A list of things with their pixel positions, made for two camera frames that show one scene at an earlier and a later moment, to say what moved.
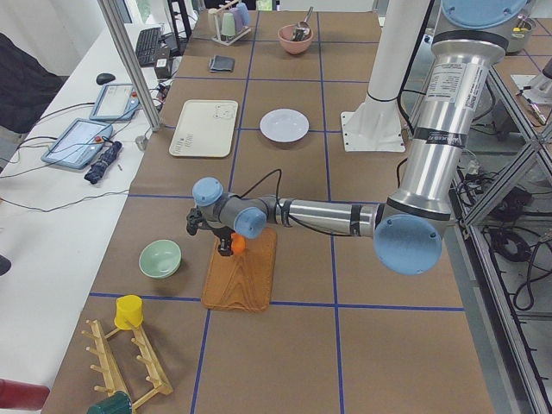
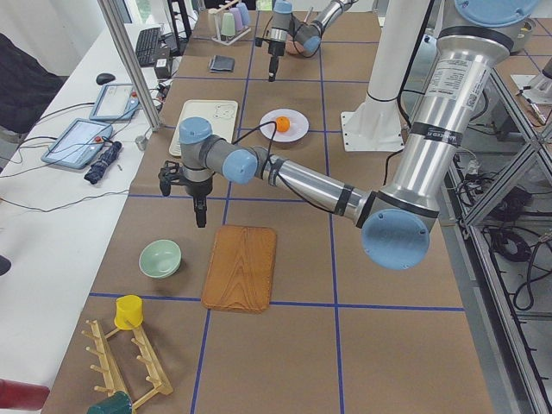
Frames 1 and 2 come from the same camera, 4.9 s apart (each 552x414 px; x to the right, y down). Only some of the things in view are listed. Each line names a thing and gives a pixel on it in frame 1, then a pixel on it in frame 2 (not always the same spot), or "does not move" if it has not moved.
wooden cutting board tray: (242, 281) does not move
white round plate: (284, 125) does not move
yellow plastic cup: (129, 308) does not move
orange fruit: (238, 243) to (283, 123)
